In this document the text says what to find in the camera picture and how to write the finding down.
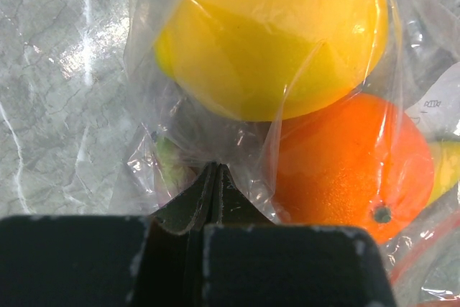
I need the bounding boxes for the yellow fake banana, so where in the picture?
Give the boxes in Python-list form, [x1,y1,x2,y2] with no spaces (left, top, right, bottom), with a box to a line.
[427,141,459,206]

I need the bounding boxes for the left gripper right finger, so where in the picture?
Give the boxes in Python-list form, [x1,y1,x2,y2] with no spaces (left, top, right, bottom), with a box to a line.
[203,166,395,306]

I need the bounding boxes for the fake orange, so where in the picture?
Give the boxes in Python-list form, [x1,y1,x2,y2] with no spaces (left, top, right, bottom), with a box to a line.
[273,93,434,244]

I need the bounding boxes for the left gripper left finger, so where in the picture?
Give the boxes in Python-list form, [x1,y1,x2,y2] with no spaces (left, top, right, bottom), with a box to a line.
[1,163,217,306]

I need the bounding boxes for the purple fake eggplant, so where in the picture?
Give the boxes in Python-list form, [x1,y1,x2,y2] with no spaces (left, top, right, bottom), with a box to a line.
[154,137,198,207]

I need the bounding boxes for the clear zip top bag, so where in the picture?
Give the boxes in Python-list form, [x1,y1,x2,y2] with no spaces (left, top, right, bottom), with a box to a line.
[124,0,459,306]

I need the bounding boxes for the yellow fake lemon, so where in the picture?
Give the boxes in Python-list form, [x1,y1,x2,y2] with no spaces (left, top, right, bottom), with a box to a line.
[153,0,389,122]

